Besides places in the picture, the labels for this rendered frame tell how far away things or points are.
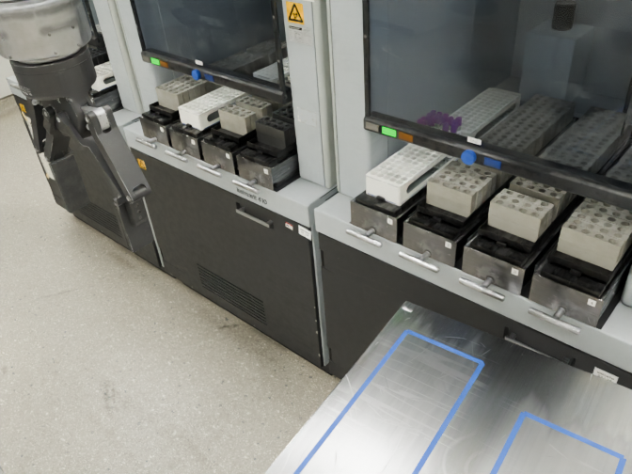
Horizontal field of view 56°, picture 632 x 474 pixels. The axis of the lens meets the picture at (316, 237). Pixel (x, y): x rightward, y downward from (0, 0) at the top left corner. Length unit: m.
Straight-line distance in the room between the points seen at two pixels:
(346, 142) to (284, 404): 0.94
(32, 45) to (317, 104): 0.97
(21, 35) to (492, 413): 0.79
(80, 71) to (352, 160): 0.95
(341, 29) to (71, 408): 1.52
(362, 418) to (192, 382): 1.26
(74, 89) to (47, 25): 0.07
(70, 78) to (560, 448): 0.79
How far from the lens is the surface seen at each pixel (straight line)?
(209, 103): 1.88
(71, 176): 0.79
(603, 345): 1.28
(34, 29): 0.62
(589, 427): 0.99
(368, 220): 1.42
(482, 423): 0.96
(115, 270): 2.73
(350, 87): 1.41
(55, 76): 0.64
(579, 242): 1.26
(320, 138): 1.54
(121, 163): 0.63
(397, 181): 1.38
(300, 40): 1.47
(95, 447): 2.09
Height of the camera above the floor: 1.59
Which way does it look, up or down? 36 degrees down
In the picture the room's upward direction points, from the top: 5 degrees counter-clockwise
